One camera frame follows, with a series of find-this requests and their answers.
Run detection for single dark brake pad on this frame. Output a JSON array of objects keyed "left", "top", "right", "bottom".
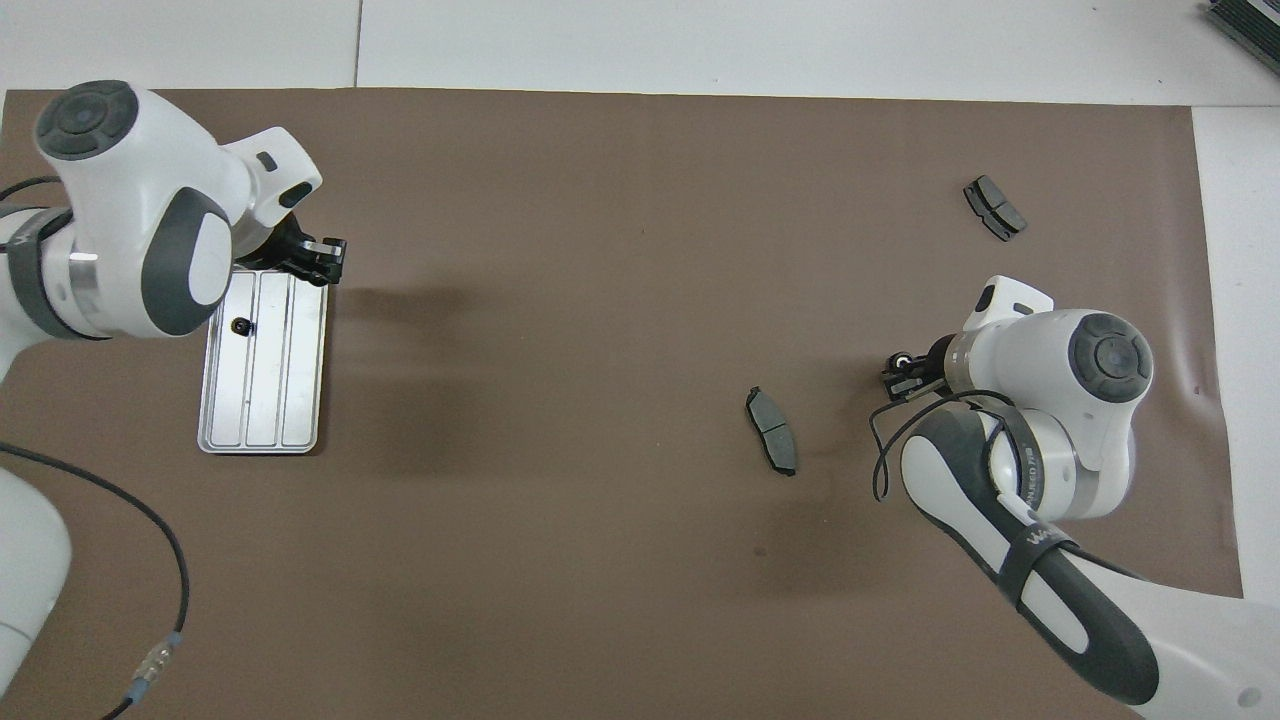
[{"left": 745, "top": 386, "right": 799, "bottom": 478}]

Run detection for silver metal tray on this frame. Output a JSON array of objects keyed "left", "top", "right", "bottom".
[{"left": 197, "top": 265, "right": 331, "bottom": 456}]

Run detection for stacked dark brake pads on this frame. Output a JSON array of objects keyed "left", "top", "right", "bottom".
[{"left": 963, "top": 175, "right": 1028, "bottom": 243}]

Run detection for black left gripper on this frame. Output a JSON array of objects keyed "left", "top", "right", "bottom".
[{"left": 235, "top": 210, "right": 348, "bottom": 288}]

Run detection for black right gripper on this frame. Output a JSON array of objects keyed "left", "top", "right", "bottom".
[{"left": 880, "top": 335, "right": 963, "bottom": 402}]

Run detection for grey finned metal block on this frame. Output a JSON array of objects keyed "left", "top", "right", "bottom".
[{"left": 1205, "top": 0, "right": 1280, "bottom": 63}]

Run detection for brown table mat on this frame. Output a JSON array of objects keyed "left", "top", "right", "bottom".
[{"left": 0, "top": 88, "right": 1259, "bottom": 720}]

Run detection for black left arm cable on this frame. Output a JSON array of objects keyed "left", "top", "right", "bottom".
[{"left": 0, "top": 176, "right": 193, "bottom": 720}]

